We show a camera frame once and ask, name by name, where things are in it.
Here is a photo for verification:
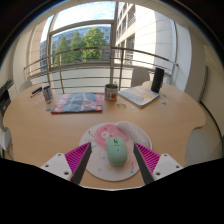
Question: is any strawberry print tin can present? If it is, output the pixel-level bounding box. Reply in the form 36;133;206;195
42;85;54;103

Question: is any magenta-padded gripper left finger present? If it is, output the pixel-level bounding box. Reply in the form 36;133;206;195
39;141;93;185

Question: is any black office printer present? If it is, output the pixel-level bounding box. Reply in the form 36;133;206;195
0;79;15;111

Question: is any red and dark magazine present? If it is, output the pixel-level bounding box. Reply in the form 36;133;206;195
50;92;104;115

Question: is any curved metal railing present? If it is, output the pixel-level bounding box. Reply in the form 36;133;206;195
23;45;179;95

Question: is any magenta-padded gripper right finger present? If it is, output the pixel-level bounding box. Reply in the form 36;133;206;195
133;142;184;185

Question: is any black speaker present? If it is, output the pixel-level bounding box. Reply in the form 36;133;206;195
150;66;166;94

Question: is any small colourful tin can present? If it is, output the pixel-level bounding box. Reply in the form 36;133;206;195
104;83;119;102

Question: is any mint green computer mouse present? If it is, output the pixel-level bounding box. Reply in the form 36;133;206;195
105;136;129;168

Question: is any white illustrated book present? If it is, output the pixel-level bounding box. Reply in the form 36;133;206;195
118;85;161;109

